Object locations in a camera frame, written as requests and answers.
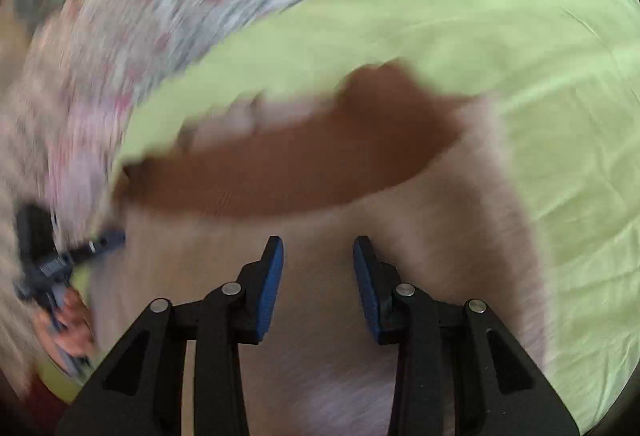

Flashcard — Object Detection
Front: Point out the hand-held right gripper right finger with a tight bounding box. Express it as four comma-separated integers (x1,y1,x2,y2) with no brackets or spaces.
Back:
352,235,581,436

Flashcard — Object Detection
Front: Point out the light green bed sheet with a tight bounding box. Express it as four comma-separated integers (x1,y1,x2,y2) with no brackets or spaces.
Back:
37,0,640,434

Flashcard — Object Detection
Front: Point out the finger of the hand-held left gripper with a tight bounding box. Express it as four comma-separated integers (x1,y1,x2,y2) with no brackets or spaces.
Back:
70,229,127,263

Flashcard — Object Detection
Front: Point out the floral patterned blanket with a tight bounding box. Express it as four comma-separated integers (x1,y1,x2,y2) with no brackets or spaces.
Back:
0,0,613,397

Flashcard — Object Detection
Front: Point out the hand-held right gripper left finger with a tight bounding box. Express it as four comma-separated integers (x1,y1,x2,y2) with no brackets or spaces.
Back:
54,235,285,436

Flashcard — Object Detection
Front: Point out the beige and brown small garment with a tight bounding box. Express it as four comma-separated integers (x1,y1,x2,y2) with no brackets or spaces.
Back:
90,59,551,436

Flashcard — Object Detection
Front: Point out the person's left hand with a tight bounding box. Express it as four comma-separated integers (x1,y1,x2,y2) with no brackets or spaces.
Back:
33,289,97,359

